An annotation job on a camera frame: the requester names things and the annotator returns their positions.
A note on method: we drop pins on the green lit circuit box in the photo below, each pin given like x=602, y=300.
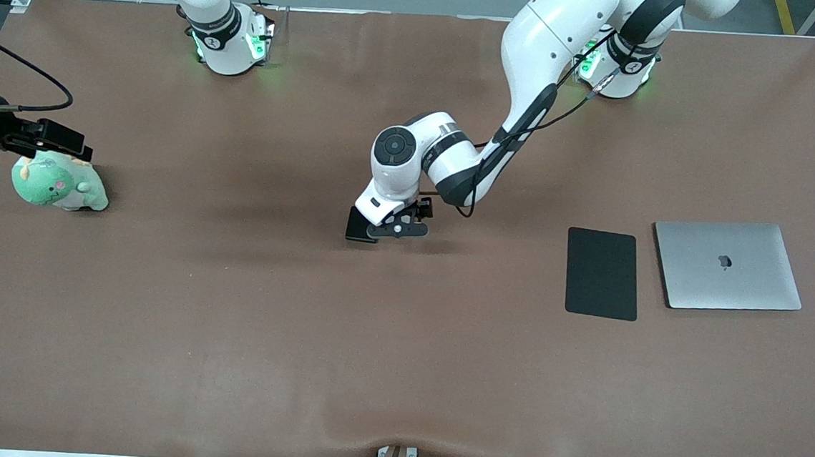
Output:
x=591, y=62
x=259, y=42

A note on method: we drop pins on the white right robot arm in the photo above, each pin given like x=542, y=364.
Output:
x=223, y=51

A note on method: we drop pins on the green dinosaur plush toy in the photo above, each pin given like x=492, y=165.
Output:
x=48, y=185

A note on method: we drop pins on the silver laptop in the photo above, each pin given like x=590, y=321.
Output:
x=727, y=269

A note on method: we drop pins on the black phone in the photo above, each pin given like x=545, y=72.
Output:
x=355, y=230

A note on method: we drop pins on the black mouse pad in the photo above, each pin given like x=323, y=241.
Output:
x=601, y=274

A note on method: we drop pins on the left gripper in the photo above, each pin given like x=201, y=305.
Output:
x=424, y=208

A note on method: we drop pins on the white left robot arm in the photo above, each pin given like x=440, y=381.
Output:
x=556, y=45

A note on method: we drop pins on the brown table mat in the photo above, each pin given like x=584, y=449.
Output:
x=398, y=364

